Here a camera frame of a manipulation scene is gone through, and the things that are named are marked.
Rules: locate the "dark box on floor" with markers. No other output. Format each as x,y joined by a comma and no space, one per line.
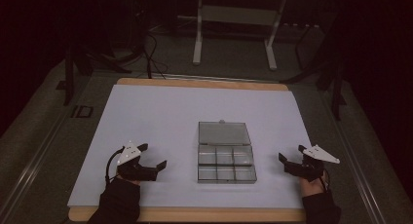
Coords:
310,47

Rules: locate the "person's right hand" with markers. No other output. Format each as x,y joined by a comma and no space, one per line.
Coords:
311,187

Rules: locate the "black floor plate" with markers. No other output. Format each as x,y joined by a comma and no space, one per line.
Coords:
82,111

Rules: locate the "person's left hand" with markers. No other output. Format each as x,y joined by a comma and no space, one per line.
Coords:
132,181

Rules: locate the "clear plastic compartment box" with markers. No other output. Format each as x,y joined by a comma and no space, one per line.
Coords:
224,152

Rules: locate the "white table sheet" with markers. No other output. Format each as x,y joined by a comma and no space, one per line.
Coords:
168,120

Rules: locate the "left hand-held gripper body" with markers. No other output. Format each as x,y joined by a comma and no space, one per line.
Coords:
136,172

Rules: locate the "white metal stand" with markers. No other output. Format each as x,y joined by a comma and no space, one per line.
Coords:
235,16

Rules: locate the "black tripod stand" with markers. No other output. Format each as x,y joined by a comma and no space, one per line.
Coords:
328,78
84,61

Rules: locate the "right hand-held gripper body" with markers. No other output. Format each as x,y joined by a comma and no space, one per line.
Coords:
308,167

